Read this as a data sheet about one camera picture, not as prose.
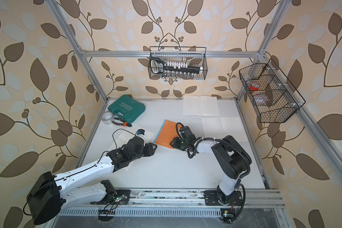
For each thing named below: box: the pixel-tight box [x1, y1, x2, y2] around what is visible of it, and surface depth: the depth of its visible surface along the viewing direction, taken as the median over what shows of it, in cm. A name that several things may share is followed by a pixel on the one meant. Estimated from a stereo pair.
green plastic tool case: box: [107, 94, 146, 124], surface depth 111 cm
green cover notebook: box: [201, 114, 249, 143], surface depth 107 cm
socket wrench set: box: [150, 57, 204, 80], surface depth 86 cm
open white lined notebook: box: [182, 95, 220, 116], surface depth 118 cm
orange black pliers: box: [112, 117, 133, 128], surface depth 106 cm
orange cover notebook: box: [153, 119, 183, 150], surface depth 101 cm
